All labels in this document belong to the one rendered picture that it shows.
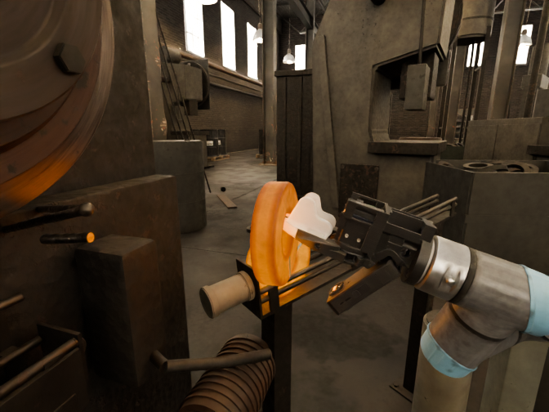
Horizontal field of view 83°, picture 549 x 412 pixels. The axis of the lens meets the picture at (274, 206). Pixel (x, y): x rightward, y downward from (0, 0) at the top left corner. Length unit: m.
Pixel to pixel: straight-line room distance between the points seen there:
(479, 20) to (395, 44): 6.24
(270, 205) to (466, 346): 0.31
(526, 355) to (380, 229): 0.63
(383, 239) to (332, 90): 2.55
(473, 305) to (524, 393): 0.59
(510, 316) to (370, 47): 2.57
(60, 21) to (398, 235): 0.41
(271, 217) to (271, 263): 0.06
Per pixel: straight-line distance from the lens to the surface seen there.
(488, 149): 4.41
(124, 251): 0.51
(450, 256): 0.43
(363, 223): 0.40
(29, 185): 0.41
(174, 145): 2.98
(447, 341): 0.51
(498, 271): 0.45
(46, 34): 0.34
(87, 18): 0.37
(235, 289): 0.60
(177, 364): 0.59
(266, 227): 0.39
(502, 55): 9.10
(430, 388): 0.96
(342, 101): 2.87
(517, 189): 2.28
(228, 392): 0.64
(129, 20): 0.78
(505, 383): 1.01
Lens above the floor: 0.97
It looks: 14 degrees down
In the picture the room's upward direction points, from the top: straight up
